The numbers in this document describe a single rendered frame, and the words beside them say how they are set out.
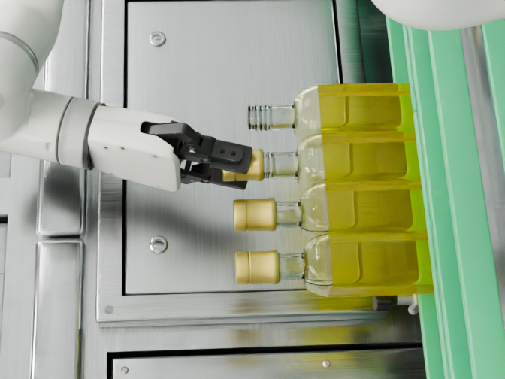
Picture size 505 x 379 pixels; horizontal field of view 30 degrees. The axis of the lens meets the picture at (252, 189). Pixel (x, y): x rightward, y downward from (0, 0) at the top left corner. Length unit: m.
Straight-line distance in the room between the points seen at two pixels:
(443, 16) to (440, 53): 0.36
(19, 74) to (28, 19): 0.07
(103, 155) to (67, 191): 0.16
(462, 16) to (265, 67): 0.65
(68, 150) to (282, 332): 0.33
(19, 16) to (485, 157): 0.49
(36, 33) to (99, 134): 0.12
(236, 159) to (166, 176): 0.08
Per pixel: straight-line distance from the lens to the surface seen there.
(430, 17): 0.60
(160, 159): 0.98
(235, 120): 1.19
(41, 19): 1.03
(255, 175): 1.01
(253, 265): 0.97
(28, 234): 1.18
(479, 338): 0.86
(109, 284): 1.11
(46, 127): 1.02
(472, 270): 0.87
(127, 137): 0.99
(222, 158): 0.99
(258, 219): 0.99
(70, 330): 1.11
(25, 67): 0.99
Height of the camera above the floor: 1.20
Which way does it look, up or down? 3 degrees down
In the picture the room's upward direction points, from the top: 91 degrees counter-clockwise
